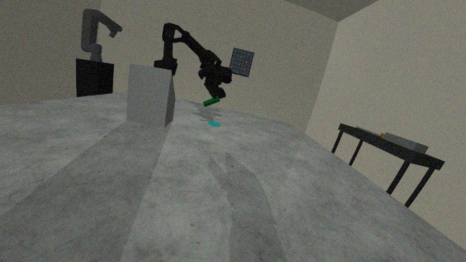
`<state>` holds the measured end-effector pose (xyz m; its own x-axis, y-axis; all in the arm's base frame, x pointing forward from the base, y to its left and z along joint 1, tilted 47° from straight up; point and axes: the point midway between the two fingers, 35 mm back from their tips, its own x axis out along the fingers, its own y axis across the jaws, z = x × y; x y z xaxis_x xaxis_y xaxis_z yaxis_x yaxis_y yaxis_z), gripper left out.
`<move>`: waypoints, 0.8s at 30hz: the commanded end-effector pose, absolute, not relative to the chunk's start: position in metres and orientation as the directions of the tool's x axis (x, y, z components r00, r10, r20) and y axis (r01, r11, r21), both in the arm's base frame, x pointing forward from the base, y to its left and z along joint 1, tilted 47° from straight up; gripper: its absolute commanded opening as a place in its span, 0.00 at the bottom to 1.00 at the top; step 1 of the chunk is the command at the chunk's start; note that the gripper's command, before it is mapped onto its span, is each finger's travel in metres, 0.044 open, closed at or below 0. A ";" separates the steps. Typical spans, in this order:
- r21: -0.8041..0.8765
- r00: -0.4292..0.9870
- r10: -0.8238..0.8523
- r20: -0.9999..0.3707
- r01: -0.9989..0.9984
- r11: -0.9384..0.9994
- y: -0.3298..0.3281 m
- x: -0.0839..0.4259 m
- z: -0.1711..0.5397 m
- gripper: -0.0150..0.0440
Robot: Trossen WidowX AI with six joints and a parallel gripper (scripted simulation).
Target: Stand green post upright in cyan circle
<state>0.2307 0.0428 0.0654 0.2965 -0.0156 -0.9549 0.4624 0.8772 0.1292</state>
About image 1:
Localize green rectangular post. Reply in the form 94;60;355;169
203;97;220;107

